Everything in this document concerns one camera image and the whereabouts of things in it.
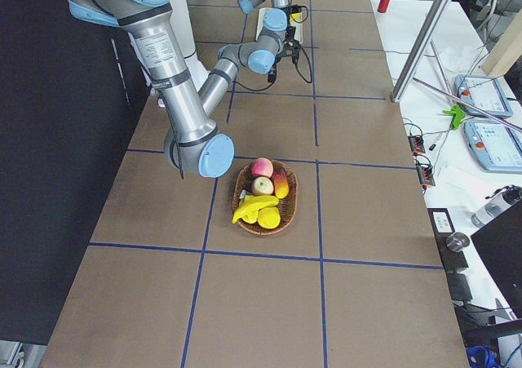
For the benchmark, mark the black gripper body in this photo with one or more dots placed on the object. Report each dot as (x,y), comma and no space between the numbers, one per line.
(289,32)
(286,11)

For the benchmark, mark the yellow banana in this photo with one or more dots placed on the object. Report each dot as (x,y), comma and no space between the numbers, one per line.
(251,205)
(296,14)

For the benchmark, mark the brown wicker basket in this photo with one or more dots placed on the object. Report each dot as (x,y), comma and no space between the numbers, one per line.
(287,206)

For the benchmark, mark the red-green apple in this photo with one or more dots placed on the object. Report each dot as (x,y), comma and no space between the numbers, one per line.
(261,167)

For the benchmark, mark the red mango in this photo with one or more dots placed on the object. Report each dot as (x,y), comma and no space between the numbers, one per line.
(280,184)

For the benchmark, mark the pale green apple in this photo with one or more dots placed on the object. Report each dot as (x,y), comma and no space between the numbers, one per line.
(262,186)

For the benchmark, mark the yellow lemon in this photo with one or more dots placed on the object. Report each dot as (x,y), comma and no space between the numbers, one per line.
(269,217)

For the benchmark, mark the teach pendant far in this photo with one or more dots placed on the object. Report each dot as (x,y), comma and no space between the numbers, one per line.
(483,92)

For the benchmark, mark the teach pendant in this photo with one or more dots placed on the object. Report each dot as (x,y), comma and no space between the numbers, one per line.
(483,92)
(495,147)

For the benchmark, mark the teach pendant near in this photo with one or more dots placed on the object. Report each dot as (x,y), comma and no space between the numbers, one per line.
(495,147)

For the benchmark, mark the clear water bottle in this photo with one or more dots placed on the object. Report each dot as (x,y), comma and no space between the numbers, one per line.
(498,202)

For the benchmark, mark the black laptop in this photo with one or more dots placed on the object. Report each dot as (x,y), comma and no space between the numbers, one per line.
(498,244)

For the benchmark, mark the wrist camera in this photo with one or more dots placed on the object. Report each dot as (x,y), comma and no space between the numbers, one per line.
(272,74)

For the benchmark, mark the aluminium frame post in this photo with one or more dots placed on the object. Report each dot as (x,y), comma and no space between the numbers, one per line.
(425,34)

